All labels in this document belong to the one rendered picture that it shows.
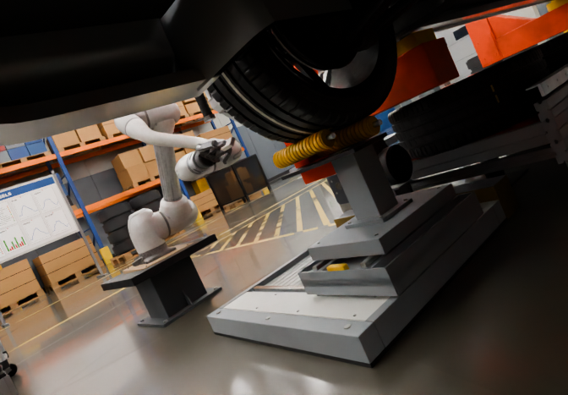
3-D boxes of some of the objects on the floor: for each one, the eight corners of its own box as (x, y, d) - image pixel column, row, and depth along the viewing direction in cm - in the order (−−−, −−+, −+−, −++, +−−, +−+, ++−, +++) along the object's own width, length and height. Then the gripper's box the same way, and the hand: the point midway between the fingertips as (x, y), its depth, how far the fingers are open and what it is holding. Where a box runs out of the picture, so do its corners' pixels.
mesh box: (247, 200, 956) (230, 163, 951) (220, 211, 1050) (204, 177, 1046) (272, 188, 1015) (256, 153, 1010) (244, 199, 1109) (230, 167, 1105)
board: (5, 327, 550) (-59, 199, 541) (1, 326, 587) (-59, 206, 578) (109, 274, 651) (56, 165, 641) (100, 276, 688) (50, 173, 678)
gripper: (215, 175, 152) (247, 159, 133) (184, 161, 146) (212, 142, 127) (221, 157, 155) (252, 139, 135) (191, 143, 148) (219, 122, 129)
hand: (228, 144), depth 134 cm, fingers closed
